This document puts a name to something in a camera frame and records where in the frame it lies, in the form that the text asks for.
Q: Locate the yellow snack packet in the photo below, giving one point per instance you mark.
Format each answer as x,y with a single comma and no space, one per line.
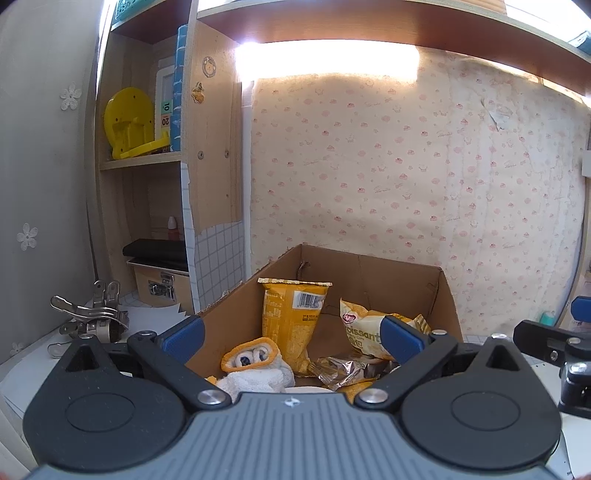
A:
286,323

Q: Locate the white flower wall decal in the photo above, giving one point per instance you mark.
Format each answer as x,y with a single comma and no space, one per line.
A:
27,236
70,97

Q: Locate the wooden box with metal latch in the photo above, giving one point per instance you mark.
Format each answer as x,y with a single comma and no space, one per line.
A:
143,286

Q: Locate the teal plastic basket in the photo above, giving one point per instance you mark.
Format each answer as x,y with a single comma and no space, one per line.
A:
129,8

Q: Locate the wooden overhead shelf board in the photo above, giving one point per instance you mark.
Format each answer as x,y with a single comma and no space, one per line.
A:
369,18

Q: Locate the black case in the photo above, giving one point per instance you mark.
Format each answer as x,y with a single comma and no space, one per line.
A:
152,251

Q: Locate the silver foil packet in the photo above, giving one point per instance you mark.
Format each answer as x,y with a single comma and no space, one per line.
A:
341,371

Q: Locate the croissant snack packet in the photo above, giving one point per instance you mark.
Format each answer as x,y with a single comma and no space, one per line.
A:
364,330

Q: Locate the teal-capped bottle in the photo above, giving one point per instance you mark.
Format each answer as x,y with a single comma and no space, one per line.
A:
548,317

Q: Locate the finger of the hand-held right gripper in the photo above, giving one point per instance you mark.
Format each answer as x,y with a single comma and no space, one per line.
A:
582,310
545,339

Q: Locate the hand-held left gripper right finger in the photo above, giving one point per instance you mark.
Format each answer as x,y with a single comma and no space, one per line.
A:
400,336

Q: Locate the cardboard shoe box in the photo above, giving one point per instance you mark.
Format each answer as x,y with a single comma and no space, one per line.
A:
240,314

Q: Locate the pile of metal clips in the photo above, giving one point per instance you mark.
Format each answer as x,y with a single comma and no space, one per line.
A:
92,318

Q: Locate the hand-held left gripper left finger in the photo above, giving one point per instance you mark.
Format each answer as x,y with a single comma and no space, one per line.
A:
184,336

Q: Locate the blue patterned book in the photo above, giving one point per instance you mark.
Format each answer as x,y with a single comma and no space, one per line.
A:
181,69

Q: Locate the yellow plastic reel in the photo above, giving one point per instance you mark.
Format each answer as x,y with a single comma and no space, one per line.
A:
127,115

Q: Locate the white framed calendar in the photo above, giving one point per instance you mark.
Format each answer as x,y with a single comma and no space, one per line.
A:
165,87

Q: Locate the wooden shelf unit with stickers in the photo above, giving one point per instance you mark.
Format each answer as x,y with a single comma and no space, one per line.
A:
212,161

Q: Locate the white grid desktop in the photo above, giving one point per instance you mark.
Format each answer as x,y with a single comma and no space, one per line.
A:
577,443

